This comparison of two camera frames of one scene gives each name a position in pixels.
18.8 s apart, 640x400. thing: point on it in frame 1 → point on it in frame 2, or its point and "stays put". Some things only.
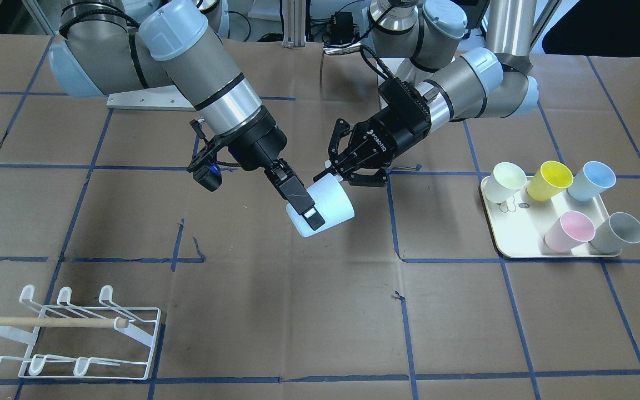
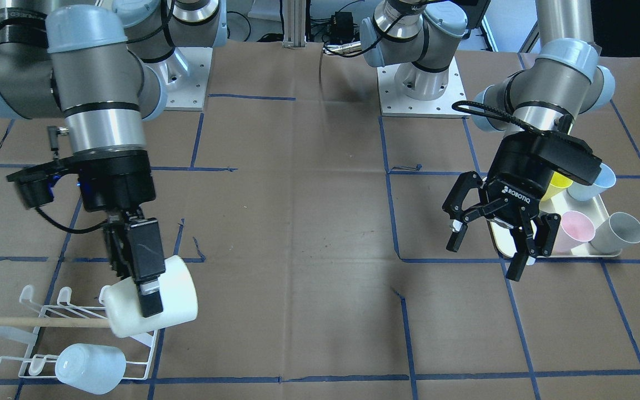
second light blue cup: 594,178 stays put
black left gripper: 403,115 → 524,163
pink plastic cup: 571,229 stays put
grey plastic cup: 614,234 stays put
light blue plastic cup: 333,201 → 97,369
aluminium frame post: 294,12 stays put
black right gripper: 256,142 → 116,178
